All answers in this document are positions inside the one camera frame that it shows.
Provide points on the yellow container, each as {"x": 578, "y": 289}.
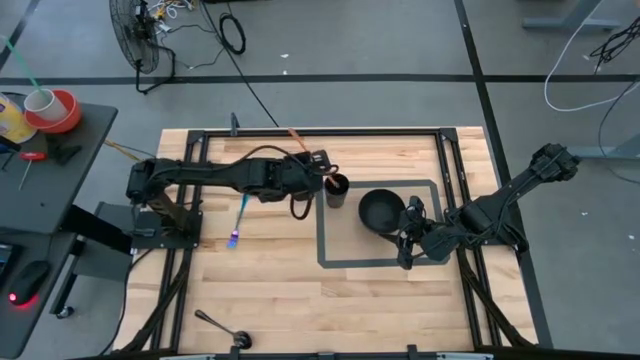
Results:
{"x": 12, "y": 125}

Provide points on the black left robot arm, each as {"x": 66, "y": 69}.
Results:
{"x": 200, "y": 172}

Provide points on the black floor fan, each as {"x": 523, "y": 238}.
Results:
{"x": 135, "y": 35}

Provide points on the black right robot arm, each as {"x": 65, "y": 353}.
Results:
{"x": 520, "y": 185}

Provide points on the black spoon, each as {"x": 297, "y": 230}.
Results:
{"x": 220, "y": 325}

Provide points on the grey desk leg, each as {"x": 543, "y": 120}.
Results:
{"x": 610, "y": 150}
{"x": 570, "y": 22}

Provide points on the red bowl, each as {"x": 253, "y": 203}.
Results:
{"x": 67, "y": 120}

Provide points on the white paper cup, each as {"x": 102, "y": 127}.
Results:
{"x": 45, "y": 106}

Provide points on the black cup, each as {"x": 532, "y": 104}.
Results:
{"x": 336, "y": 195}

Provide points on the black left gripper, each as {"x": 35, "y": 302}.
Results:
{"x": 292, "y": 177}

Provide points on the black aluminium table frame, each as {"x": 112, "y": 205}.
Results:
{"x": 325, "y": 133}

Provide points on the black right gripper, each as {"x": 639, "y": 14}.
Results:
{"x": 439, "y": 242}

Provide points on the red-headed stick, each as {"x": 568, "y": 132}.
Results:
{"x": 31, "y": 157}

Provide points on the copper-coloured metal utensil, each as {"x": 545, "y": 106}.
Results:
{"x": 301, "y": 144}

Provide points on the green straw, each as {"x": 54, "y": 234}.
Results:
{"x": 22, "y": 65}

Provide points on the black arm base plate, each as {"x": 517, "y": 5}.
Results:
{"x": 150, "y": 240}

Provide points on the black bowl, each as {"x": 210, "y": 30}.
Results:
{"x": 381, "y": 211}

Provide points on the dark side table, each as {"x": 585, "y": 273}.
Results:
{"x": 50, "y": 190}

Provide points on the black computer mouse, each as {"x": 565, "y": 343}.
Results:
{"x": 27, "y": 282}

